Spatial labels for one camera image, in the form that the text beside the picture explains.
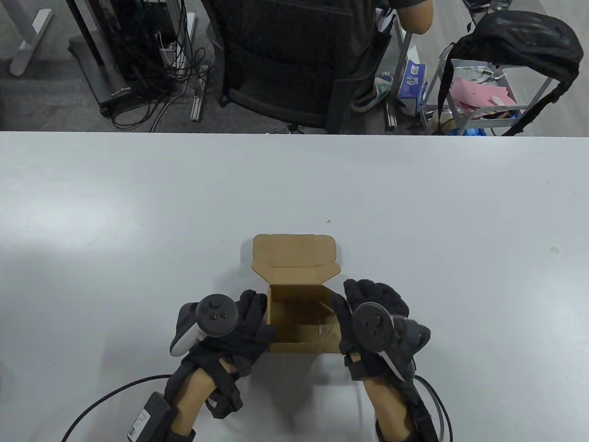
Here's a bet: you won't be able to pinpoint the person's right hand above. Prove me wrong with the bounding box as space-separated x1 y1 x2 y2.
330 279 433 384

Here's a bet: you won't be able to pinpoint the person's left hand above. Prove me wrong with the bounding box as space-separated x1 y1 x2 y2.
183 289 277 379

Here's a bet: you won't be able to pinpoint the small brown cardboard mailer box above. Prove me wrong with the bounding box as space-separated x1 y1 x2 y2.
251 234 342 355

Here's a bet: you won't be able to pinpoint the person's right forearm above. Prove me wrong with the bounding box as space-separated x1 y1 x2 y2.
363 368 439 442

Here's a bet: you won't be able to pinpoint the person's left forearm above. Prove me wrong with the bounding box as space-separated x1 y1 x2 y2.
162 361 243 442

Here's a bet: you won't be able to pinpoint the grey metal cart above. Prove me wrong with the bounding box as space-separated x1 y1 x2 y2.
421 58 555 137

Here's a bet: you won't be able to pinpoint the blue and white carton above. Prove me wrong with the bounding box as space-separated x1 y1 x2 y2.
397 59 428 116

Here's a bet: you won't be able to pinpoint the pink paper sheets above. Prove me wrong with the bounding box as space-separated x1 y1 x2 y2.
449 77 519 118

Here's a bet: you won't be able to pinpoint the silver metal pole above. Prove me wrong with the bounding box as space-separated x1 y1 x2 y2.
387 28 416 99

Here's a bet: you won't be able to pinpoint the black mesh office chair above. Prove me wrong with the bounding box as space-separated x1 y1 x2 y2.
205 0 401 135

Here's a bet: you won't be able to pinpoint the black backpack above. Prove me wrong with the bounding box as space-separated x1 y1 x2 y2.
437 10 585 137

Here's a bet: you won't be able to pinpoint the dark grey equipment stand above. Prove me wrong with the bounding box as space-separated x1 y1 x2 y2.
64 0 134 117

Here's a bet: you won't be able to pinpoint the white table leg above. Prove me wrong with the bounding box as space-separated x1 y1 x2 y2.
9 0 54 77

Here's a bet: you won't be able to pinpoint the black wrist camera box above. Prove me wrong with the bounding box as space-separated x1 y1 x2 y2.
410 400 439 442
126 391 179 442

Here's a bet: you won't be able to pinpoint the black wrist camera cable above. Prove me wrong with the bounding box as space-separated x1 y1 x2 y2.
414 375 454 442
61 375 169 442

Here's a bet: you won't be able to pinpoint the black cable bundle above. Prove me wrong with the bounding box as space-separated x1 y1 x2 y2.
110 0 214 131

